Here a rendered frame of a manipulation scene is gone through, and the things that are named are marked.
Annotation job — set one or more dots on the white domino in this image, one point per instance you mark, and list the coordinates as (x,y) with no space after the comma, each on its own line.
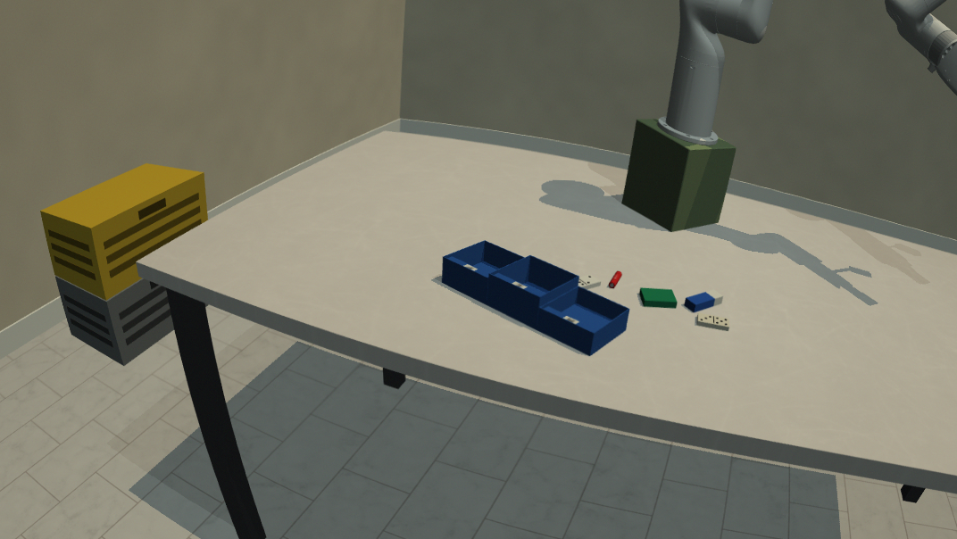
(588,282)

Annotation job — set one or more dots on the blue rack of bins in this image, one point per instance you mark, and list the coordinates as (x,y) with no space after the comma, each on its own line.
(525,289)

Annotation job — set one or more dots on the grey and cream domino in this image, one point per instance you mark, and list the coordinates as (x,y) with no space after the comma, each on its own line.
(710,321)

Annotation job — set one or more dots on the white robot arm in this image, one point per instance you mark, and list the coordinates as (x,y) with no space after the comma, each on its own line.
(700,57)

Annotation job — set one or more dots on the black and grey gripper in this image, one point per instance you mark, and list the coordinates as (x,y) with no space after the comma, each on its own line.
(947,66)

